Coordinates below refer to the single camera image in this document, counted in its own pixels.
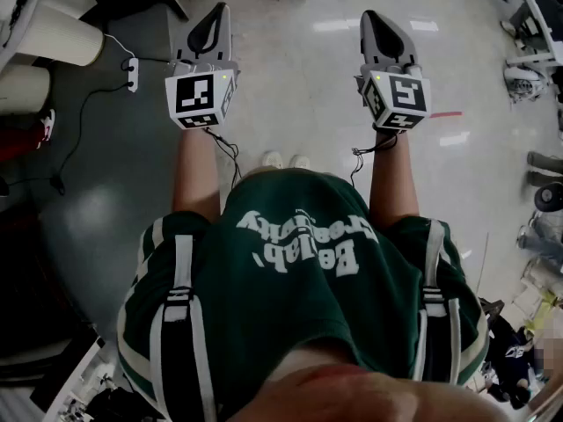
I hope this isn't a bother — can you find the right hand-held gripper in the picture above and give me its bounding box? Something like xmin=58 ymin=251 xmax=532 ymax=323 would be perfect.
xmin=354 ymin=9 xmax=432 ymax=132

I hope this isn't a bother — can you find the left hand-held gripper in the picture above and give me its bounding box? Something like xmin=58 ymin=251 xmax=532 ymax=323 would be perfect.
xmin=165 ymin=2 xmax=241 ymax=132

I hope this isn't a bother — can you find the person's left forearm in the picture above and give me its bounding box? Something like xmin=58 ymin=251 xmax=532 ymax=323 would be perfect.
xmin=171 ymin=126 xmax=222 ymax=227

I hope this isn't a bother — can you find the person's right forearm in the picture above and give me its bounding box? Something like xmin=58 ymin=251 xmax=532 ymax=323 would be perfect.
xmin=367 ymin=128 xmax=421 ymax=233

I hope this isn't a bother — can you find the white power strip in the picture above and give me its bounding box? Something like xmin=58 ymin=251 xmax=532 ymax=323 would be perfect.
xmin=126 ymin=56 xmax=141 ymax=94

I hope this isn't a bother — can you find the person's left white shoe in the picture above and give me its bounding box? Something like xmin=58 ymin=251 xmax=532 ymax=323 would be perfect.
xmin=261 ymin=150 xmax=285 ymax=171

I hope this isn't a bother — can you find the cream ribbed cylinder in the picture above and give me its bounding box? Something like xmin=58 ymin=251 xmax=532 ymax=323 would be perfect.
xmin=0 ymin=63 xmax=53 ymax=116
xmin=16 ymin=0 xmax=106 ymax=68

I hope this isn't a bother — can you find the white black mesh device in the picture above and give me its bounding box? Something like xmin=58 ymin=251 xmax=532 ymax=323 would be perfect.
xmin=502 ymin=65 xmax=549 ymax=101

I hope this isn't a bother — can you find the black caster wheel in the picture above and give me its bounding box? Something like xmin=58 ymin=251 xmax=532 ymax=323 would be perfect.
xmin=533 ymin=182 xmax=563 ymax=214

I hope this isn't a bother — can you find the dark green printed shirt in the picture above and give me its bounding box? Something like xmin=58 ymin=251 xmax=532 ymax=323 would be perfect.
xmin=115 ymin=167 xmax=492 ymax=422

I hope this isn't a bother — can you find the person's face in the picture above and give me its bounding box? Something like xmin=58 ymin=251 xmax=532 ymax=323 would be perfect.
xmin=227 ymin=358 xmax=514 ymax=422

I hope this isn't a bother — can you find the black power cord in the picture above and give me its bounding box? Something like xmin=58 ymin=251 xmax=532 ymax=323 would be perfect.
xmin=0 ymin=81 xmax=134 ymax=197
xmin=120 ymin=55 xmax=178 ymax=74

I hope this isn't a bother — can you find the white power cord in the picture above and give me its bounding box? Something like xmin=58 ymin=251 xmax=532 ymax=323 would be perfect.
xmin=104 ymin=33 xmax=137 ymax=61

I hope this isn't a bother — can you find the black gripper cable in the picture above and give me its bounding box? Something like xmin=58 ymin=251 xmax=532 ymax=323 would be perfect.
xmin=203 ymin=127 xmax=244 ymax=189
xmin=348 ymin=130 xmax=399 ymax=188

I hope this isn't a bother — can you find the white metal table frame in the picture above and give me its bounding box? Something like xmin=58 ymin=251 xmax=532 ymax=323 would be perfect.
xmin=500 ymin=0 xmax=563 ymax=68

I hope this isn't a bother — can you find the black white harness strap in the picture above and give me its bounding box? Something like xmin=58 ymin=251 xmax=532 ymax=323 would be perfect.
xmin=412 ymin=218 xmax=464 ymax=387
xmin=148 ymin=232 xmax=217 ymax=422

